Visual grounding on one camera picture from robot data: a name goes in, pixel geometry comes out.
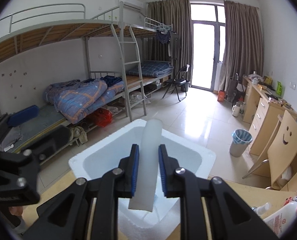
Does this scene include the dark hanging clothes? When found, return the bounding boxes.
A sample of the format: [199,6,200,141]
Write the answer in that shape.
[155,30,171,44]

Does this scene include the brown curtain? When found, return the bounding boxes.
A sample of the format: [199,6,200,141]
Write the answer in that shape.
[147,0,193,74]
[219,1,264,92]

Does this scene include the translucent white foam strip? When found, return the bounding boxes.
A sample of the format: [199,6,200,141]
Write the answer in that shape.
[128,119,163,212]

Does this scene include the white foam box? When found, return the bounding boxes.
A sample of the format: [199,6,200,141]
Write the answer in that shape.
[69,119,216,239]

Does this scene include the person's left hand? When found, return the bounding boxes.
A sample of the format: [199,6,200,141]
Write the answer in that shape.
[8,206,23,216]

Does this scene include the right brown curtain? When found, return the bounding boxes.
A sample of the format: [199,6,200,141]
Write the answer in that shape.
[219,1,264,92]

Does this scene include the white lotion pump bottle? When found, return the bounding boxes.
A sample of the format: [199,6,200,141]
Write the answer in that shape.
[263,197,297,238]

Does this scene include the black folding chair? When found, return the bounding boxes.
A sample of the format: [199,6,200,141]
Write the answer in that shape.
[163,64,190,102]

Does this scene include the white thermos jug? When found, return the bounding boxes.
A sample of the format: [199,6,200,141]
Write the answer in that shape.
[232,101,241,117]

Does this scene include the orange box on floor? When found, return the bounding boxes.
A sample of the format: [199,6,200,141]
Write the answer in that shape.
[217,90,225,102]

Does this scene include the grey metal bunk bed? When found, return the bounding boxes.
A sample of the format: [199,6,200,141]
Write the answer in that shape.
[0,2,171,153]

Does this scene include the white air conditioner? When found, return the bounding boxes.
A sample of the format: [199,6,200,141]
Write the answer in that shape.
[119,0,144,10]

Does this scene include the red plastic bag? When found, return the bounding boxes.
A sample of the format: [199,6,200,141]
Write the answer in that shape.
[87,108,113,127]

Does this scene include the grey trash bin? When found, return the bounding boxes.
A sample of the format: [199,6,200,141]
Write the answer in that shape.
[229,129,253,158]

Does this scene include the wooden smiley chair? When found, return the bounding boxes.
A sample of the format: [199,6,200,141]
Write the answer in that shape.
[243,111,297,190]

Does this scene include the folded blue checked blanket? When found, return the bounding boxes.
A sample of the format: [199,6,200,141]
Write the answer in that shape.
[126,60,175,78]

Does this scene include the light wood desk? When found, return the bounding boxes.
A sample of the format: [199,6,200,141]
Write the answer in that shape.
[243,76,297,156]

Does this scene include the left brown curtain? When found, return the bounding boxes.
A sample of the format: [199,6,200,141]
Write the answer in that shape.
[147,0,193,74]

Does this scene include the blue orange plaid quilt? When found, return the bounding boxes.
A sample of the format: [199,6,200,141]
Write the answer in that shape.
[43,75,124,124]

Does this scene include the balcony glass door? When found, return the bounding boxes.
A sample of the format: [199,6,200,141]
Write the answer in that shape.
[191,3,225,92]

